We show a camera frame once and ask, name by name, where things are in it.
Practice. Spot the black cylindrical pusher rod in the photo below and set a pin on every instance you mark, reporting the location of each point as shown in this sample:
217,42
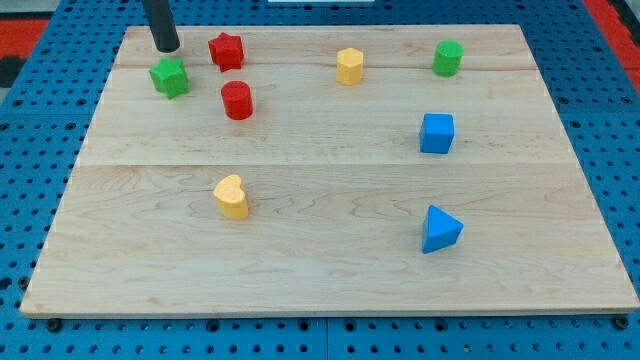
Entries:
162,25

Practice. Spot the red star block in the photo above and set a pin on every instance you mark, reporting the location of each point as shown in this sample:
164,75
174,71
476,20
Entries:
227,52

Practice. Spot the green star block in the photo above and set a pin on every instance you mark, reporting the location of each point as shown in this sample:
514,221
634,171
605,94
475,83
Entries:
169,77

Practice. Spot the yellow hexagon block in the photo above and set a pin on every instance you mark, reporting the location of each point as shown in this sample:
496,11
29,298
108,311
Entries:
349,66

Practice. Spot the red cylinder block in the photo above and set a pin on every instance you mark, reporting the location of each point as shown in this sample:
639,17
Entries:
237,100

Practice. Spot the yellow heart block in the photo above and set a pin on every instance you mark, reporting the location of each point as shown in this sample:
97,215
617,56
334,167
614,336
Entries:
231,198

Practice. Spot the light wooden board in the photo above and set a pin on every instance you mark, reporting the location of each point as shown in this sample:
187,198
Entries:
336,184

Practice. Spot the green cylinder block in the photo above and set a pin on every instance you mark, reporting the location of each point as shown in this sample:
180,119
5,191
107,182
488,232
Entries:
447,58

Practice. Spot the blue cube block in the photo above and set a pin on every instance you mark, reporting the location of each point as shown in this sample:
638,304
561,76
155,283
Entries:
437,133

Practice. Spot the blue triangle block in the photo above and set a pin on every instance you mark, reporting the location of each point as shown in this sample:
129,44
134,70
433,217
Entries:
440,230

